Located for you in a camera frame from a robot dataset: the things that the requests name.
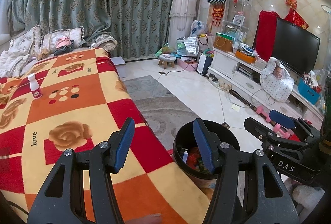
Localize black round trash bin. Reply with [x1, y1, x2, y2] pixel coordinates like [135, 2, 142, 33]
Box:
[173, 120, 240, 180]

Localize pink dumbbell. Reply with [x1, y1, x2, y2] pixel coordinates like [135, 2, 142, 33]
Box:
[254, 106, 291, 139]

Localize blue storage basket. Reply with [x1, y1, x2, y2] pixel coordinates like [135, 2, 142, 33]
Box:
[298, 78, 320, 105]

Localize white polka-dot baby blanket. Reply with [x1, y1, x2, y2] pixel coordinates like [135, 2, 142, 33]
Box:
[260, 57, 295, 102]

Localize white TV cabinet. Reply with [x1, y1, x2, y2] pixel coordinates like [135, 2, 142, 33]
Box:
[207, 47, 325, 124]

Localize white power strip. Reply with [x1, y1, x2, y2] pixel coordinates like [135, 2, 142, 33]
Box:
[207, 74, 232, 92]

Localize black flat television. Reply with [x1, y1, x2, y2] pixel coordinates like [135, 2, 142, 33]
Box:
[272, 18, 320, 75]

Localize orange box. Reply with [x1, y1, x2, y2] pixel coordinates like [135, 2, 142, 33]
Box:
[235, 50, 256, 64]

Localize red cloth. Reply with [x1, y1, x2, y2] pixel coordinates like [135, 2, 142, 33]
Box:
[253, 11, 279, 62]

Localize red orange checkered blanket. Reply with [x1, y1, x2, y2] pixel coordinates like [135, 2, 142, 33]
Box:
[1, 49, 209, 223]

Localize brown gift bag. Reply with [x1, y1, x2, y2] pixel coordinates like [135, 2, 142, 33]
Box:
[213, 36, 233, 53]

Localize grey patterned rug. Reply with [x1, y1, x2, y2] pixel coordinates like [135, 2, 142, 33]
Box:
[124, 75, 198, 150]

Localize white pink-label bottle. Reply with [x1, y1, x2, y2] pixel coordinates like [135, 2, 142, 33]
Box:
[28, 73, 42, 99]

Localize silver foil bag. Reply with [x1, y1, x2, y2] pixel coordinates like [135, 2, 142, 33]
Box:
[181, 36, 199, 57]

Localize small wooden stool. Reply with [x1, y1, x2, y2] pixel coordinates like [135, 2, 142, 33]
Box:
[158, 54, 176, 69]

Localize glass corner shelf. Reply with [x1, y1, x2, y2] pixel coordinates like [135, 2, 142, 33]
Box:
[221, 0, 253, 38]

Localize lace-covered standing air conditioner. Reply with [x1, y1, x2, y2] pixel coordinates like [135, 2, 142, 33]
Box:
[168, 0, 197, 49]

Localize cream embroidered pillow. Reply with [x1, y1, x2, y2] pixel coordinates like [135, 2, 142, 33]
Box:
[40, 26, 84, 54]

